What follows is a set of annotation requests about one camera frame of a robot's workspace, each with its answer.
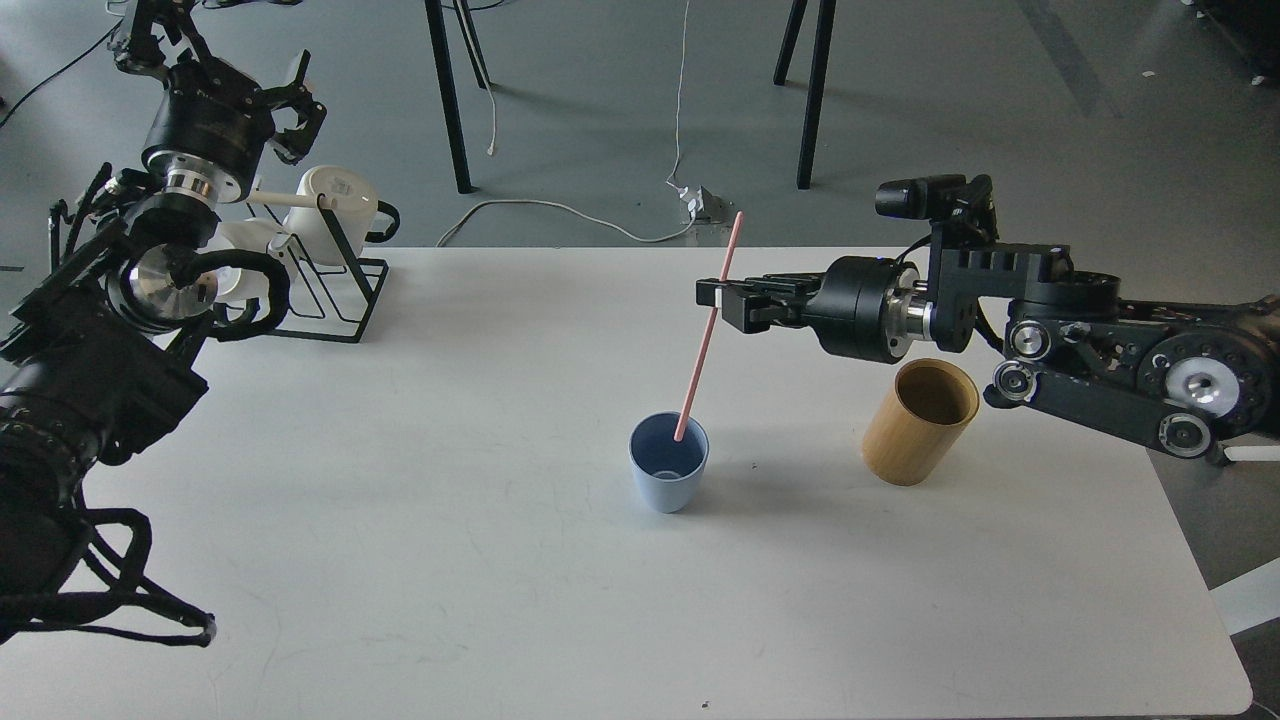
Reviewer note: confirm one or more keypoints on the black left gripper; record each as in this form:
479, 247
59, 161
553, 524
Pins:
200, 122

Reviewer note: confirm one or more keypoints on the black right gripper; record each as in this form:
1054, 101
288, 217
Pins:
866, 308

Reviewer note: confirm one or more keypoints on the pink chopstick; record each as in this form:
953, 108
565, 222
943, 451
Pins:
684, 414

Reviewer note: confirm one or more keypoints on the blue plastic cup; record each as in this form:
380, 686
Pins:
667, 471

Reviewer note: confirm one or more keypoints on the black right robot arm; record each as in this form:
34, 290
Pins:
1181, 379

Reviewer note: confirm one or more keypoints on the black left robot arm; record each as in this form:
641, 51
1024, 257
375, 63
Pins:
103, 349

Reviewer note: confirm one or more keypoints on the floor power socket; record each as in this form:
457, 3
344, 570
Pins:
702, 206

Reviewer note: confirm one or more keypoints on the white mug rear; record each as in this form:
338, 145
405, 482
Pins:
362, 217

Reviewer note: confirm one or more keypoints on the white mug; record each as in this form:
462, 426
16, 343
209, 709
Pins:
362, 217
256, 235

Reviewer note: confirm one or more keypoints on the black table leg left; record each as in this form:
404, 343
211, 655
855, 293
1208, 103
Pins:
442, 59

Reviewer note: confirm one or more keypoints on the black table leg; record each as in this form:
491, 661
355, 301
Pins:
816, 90
442, 59

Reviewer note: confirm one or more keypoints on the white mug front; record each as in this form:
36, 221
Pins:
256, 235

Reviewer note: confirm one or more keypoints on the bamboo cylinder holder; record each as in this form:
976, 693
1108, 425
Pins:
928, 406

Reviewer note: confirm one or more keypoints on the black table leg right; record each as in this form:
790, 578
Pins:
816, 90

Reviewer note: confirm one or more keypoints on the black wire mug rack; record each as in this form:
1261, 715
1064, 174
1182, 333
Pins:
326, 303

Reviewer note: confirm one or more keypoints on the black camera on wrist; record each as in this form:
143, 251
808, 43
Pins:
961, 210

